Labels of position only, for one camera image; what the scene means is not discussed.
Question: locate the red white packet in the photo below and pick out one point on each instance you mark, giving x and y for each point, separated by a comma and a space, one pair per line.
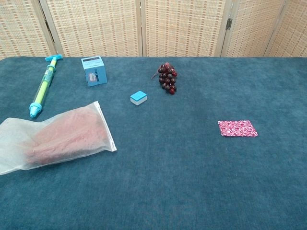
237, 129

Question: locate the small blue and white block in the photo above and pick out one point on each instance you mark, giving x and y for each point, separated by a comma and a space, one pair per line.
138, 97

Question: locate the bunch of red grapes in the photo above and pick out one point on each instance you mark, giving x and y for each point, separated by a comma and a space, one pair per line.
168, 77

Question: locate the teal felt table cover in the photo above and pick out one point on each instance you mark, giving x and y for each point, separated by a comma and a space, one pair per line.
168, 167

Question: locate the blue cardboard box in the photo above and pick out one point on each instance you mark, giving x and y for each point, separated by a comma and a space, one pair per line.
94, 73

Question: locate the pink fabric inside bag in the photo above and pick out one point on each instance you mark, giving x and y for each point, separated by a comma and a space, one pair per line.
69, 134

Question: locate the woven folding screen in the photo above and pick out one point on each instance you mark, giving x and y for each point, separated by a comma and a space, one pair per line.
96, 26

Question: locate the green and blue water pump toy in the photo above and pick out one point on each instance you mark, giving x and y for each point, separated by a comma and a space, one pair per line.
44, 82

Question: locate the black screen hinge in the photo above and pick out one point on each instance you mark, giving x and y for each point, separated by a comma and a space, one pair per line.
229, 24
47, 26

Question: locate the translucent zip bag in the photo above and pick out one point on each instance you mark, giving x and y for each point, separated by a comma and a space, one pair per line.
14, 134

